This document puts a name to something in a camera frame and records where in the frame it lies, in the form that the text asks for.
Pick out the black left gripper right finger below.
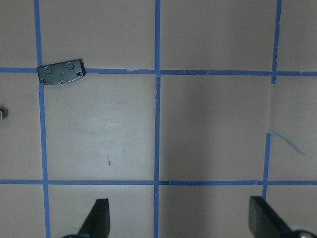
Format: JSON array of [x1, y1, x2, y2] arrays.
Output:
[[248, 196, 297, 238]]

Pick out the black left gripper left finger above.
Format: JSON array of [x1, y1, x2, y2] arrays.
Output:
[[77, 198, 110, 238]]

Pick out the black brake pad plate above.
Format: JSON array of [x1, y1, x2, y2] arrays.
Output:
[[36, 59, 86, 85]]

